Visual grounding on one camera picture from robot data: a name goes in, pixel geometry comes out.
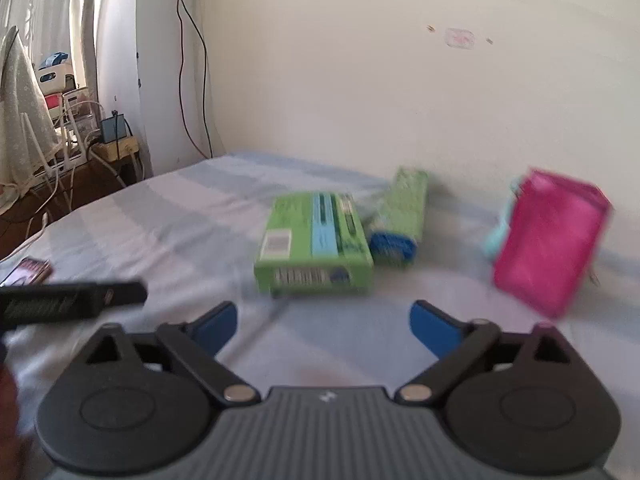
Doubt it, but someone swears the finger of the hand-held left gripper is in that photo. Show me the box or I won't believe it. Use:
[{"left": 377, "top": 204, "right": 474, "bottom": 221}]
[{"left": 95, "top": 281, "right": 149, "bottom": 309}]

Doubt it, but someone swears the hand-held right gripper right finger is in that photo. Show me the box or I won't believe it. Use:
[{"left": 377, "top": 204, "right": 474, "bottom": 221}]
[{"left": 395, "top": 300, "right": 586, "bottom": 404}]

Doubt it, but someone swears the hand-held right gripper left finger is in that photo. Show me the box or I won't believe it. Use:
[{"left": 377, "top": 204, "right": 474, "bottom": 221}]
[{"left": 70, "top": 301, "right": 262, "bottom": 405}]

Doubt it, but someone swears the teal plush bear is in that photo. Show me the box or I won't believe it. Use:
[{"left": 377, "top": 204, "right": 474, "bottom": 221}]
[{"left": 481, "top": 177, "right": 523, "bottom": 263}]

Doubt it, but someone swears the teal patterned tissue packet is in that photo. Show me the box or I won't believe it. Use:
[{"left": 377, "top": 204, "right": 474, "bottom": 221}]
[{"left": 368, "top": 166, "right": 431, "bottom": 267}]

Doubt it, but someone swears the small green box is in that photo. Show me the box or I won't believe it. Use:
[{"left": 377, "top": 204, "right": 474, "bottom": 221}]
[{"left": 253, "top": 191, "right": 375, "bottom": 297}]

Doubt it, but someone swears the magenta shiny pouch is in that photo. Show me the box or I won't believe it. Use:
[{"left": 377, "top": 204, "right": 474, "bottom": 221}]
[{"left": 492, "top": 167, "right": 613, "bottom": 320}]

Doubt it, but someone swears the small dark pink packet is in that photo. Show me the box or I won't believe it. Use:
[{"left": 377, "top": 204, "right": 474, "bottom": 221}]
[{"left": 0, "top": 257, "right": 54, "bottom": 287}]

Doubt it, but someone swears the striped blue bed sheet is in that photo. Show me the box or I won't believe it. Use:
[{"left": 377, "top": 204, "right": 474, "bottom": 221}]
[{"left": 0, "top": 149, "right": 640, "bottom": 393}]

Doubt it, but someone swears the small dark blue box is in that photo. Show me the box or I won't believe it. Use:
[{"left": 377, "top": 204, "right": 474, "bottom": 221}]
[{"left": 100, "top": 111, "right": 127, "bottom": 144}]

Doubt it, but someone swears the white storage shelf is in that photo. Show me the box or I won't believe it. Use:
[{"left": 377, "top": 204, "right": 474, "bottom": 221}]
[{"left": 32, "top": 50, "right": 103, "bottom": 161}]

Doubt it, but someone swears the white curtain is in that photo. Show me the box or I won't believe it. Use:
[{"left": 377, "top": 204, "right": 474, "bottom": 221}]
[{"left": 70, "top": 0, "right": 153, "bottom": 181}]

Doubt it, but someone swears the white cable bundle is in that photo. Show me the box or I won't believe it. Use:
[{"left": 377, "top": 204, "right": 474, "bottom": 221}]
[{"left": 12, "top": 110, "right": 133, "bottom": 243}]

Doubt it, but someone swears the thin dark wall wire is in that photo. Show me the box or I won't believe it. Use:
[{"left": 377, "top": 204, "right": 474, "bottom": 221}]
[{"left": 169, "top": 0, "right": 227, "bottom": 159}]

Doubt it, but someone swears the pink wall sticker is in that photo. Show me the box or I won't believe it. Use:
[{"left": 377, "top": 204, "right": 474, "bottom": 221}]
[{"left": 444, "top": 27, "right": 475, "bottom": 51}]

